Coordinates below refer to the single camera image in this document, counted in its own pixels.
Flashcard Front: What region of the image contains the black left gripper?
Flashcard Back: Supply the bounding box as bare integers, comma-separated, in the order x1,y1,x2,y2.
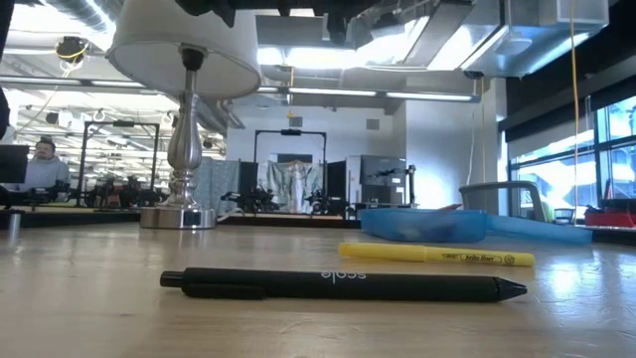
173,0,349,27

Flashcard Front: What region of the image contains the blue plastic pencil box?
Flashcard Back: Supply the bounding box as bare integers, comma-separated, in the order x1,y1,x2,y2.
358,207,594,246

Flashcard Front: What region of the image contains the black pen with scale print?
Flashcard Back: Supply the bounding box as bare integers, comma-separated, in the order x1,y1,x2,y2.
159,267,529,303

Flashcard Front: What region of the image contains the yellow brite liner highlighter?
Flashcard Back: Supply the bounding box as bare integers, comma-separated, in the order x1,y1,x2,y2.
337,242,537,269

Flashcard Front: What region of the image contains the white shade silver table lamp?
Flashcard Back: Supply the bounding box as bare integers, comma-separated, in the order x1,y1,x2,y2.
105,0,263,231

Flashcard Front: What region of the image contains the black round ceiling device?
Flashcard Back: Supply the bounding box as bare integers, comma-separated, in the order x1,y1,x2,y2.
53,34,91,67

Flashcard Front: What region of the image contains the grey fabric panel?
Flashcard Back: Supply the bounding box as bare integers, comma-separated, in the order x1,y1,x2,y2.
193,157,240,216

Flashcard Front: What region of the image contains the long ceiling light fixture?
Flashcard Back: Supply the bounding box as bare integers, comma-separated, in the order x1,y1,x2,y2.
256,85,482,104

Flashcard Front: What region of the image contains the crumpled silver cloth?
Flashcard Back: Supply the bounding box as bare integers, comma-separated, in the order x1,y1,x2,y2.
266,159,325,214

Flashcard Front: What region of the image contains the person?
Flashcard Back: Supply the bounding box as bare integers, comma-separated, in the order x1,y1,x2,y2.
22,137,74,193

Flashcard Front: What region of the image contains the dark grey cabinet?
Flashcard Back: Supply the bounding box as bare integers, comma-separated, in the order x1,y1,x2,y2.
358,153,409,206

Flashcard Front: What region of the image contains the black monitor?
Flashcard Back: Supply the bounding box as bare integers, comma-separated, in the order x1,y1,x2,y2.
0,143,30,185

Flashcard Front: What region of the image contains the grey office chair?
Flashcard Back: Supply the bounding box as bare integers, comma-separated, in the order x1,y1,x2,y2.
457,179,548,224

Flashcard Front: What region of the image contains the red bin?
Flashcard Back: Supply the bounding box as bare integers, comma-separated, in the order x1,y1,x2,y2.
583,197,636,229

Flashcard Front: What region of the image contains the black background rig frame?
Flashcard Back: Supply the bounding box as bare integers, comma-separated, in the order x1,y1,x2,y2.
252,127,329,210
77,119,161,206

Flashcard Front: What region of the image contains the silver ventilation duct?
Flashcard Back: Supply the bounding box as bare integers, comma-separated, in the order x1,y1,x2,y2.
355,0,610,80

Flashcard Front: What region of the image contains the silver metal post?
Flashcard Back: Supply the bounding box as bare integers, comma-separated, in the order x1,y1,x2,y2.
7,209,25,245

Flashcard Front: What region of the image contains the yellow hanging cable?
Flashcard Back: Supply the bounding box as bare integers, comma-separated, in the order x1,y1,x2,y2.
568,0,581,220

